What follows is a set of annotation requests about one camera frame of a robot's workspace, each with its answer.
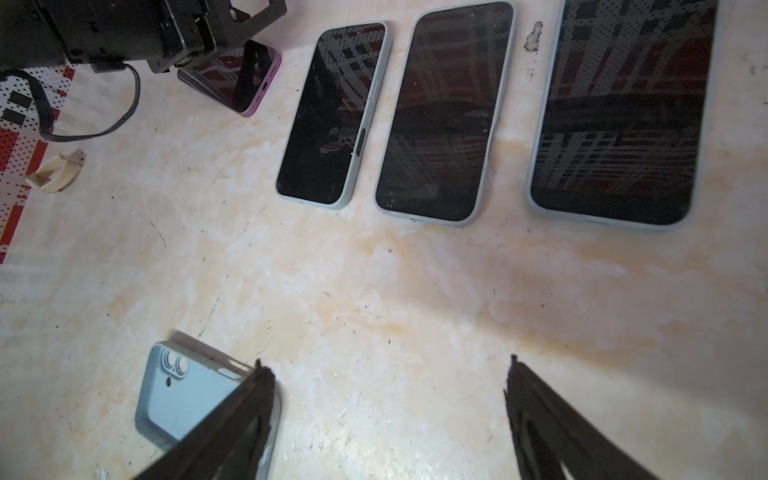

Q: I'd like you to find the black phone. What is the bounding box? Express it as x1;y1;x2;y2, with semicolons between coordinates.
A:
276;22;392;210
526;0;719;231
374;1;516;226
177;40;282;118

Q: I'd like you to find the light blue case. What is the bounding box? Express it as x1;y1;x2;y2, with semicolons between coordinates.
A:
135;341;282;461

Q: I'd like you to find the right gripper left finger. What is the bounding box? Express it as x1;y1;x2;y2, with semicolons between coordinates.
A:
137;361;276;479

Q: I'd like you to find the small beige tape ring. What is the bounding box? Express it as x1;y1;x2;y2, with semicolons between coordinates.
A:
25;148;88;194

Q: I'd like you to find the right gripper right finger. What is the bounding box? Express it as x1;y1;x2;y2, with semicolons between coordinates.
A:
504;355;655;479

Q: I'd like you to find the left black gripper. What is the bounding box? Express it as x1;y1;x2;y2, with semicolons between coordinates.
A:
1;0;287;73

